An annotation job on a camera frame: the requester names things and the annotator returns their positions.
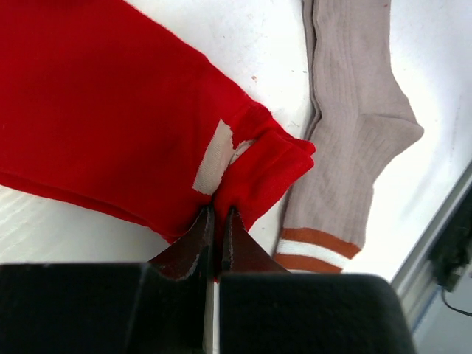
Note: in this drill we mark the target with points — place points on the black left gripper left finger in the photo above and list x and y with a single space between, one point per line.
160 306

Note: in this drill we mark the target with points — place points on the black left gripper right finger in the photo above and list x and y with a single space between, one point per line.
264 308

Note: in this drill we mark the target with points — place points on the red sock with bear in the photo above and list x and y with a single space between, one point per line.
103 108

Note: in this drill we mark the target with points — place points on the beige sock orange stripes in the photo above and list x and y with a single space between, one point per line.
361 121

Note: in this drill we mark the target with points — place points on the aluminium table rail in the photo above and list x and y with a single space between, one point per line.
441 256

